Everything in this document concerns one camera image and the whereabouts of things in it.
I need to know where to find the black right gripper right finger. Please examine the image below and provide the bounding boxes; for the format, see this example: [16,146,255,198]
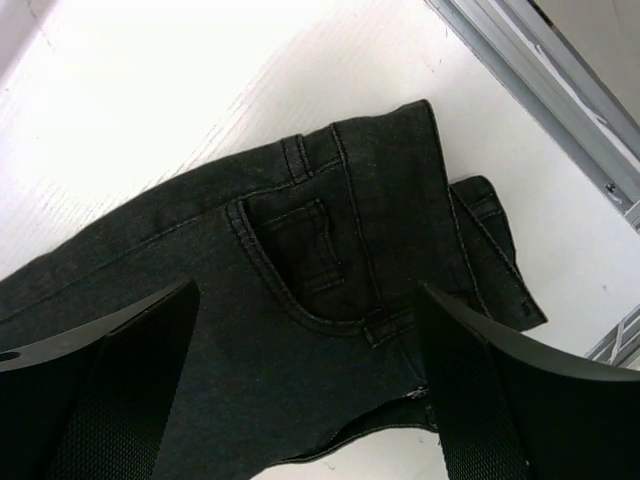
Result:
[417,283,639,479]

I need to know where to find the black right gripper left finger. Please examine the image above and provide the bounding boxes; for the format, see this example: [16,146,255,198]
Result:
[1,280,200,479]

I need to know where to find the aluminium side frame rail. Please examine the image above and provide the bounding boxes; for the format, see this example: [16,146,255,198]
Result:
[428,1,639,227]

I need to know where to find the black trousers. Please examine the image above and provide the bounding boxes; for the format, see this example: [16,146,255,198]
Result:
[1,100,546,479]

